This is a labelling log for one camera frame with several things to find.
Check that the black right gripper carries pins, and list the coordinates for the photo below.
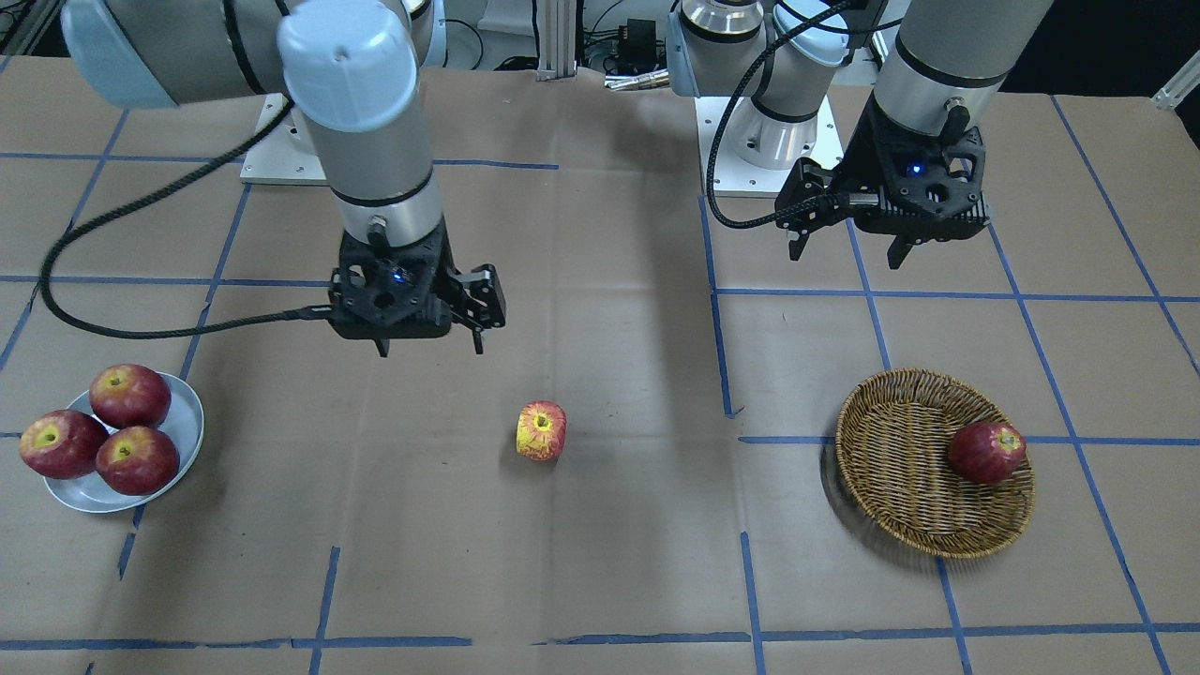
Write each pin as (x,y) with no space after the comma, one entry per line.
(454,281)

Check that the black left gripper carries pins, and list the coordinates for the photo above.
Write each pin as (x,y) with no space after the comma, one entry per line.
(848,171)

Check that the red yellow apple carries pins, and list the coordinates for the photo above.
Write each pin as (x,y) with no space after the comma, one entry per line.
(541,431)

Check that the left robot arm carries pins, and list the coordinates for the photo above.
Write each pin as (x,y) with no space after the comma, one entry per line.
(784,55)

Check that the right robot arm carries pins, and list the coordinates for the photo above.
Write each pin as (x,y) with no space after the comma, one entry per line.
(349,71)

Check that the wicker basket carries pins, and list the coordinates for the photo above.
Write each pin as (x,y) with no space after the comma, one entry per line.
(891,445)

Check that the dark red apple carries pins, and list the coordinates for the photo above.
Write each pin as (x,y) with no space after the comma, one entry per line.
(986,453)

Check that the red apple top plate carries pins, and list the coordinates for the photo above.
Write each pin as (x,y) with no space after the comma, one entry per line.
(130,395)

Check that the red apple plate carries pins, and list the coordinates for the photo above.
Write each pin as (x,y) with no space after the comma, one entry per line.
(138,461)
(130,395)
(62,444)

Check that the red apple front plate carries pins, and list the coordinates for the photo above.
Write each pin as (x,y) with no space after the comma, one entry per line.
(138,461)

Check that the white plate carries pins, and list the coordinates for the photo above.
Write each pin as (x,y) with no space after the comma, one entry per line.
(185,425)

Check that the black power adapter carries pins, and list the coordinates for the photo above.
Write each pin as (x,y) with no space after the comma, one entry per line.
(636,47)

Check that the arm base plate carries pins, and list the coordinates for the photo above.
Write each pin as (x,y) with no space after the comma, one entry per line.
(722,159)
(285,158)

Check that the aluminium frame post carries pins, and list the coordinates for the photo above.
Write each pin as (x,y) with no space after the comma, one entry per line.
(556,39)

